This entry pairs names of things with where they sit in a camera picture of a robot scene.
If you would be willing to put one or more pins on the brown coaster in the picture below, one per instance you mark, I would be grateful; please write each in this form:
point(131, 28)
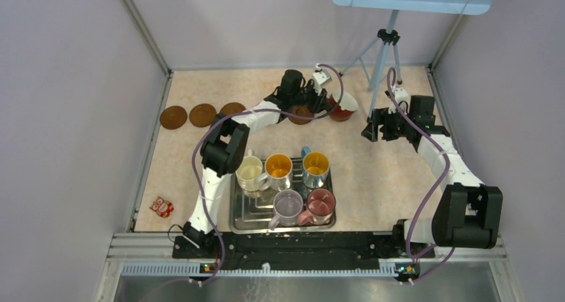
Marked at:
point(202, 115)
point(301, 115)
point(173, 117)
point(232, 107)

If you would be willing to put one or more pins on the white red-bottom cup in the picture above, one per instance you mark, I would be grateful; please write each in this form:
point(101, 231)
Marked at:
point(347, 106)

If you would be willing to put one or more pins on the blue butterfly mug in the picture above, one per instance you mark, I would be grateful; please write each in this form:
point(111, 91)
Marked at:
point(315, 168)

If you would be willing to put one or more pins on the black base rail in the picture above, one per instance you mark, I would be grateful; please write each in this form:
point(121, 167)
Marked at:
point(295, 251)

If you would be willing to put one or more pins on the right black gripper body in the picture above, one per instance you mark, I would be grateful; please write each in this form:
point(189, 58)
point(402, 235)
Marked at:
point(394, 126)

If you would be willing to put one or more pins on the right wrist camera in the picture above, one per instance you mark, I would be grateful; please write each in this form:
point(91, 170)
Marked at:
point(402, 98)

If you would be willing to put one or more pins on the cream mug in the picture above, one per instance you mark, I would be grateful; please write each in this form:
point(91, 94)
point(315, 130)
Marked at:
point(249, 172)

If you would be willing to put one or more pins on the silver mug orange inside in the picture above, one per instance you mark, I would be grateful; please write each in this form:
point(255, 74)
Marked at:
point(277, 174)

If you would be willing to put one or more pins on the owl sticker toy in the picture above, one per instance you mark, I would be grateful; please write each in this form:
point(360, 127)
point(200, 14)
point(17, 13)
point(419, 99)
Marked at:
point(162, 207)

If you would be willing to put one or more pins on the lilac mug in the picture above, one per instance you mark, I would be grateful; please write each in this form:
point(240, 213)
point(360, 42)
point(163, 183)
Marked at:
point(287, 206)

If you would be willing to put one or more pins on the pink mug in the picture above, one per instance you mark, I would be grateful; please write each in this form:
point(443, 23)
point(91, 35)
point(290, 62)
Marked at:
point(320, 206)

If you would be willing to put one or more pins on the steel serving tray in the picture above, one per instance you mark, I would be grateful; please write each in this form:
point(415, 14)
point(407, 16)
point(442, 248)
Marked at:
point(256, 211)

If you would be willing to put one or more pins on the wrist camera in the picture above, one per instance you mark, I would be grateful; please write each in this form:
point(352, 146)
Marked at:
point(321, 77)
point(402, 98)

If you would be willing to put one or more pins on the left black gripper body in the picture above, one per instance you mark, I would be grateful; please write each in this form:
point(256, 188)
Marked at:
point(308, 96)

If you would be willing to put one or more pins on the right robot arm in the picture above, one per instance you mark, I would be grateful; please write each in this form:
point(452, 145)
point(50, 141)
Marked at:
point(468, 213)

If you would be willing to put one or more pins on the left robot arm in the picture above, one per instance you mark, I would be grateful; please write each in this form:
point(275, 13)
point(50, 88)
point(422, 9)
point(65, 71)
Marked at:
point(222, 148)

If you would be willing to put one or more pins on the music stand tripod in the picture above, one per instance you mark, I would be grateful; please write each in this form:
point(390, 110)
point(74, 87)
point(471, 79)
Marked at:
point(388, 38)

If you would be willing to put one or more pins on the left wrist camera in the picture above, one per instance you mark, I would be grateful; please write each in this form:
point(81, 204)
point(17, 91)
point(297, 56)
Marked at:
point(321, 77)

